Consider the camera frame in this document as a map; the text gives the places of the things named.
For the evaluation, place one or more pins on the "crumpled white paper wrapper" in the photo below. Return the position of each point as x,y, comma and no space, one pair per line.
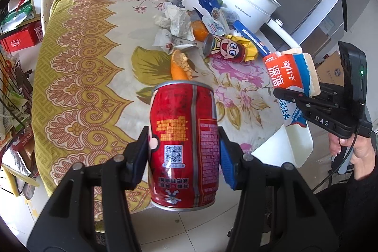
165,39

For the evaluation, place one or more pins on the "blue milk carton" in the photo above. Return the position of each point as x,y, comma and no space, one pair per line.
251,35

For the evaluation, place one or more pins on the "curled orange peel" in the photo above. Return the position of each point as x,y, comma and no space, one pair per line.
198,32

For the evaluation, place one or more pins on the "floral yellow-bordered tablecloth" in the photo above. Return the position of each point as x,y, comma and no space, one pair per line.
103,63

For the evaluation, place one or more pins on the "torn red white carton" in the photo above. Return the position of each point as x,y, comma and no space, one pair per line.
283,69

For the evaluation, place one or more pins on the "cartoon print red can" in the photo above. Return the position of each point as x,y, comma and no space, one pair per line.
227,48

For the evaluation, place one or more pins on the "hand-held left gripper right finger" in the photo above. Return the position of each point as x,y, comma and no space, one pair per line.
227,163

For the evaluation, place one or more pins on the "green white bag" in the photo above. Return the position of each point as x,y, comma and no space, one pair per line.
16,14

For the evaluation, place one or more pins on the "orange peel with pith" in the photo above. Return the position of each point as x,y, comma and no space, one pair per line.
177,69

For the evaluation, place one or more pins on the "red cardboard box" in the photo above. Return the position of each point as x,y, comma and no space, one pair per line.
17,39

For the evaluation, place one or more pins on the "red drink can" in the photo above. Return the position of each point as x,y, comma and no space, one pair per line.
180,122

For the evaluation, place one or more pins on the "person's right hand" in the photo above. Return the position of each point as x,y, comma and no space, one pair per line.
366,157

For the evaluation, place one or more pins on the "person's right forearm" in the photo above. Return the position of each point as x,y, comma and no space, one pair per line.
354,210

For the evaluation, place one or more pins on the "clear plastic bag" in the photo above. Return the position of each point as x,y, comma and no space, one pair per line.
229,15

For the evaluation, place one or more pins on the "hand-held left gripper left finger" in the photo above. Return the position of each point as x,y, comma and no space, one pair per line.
139,160

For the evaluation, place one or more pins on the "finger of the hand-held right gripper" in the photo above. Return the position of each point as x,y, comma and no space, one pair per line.
295,98

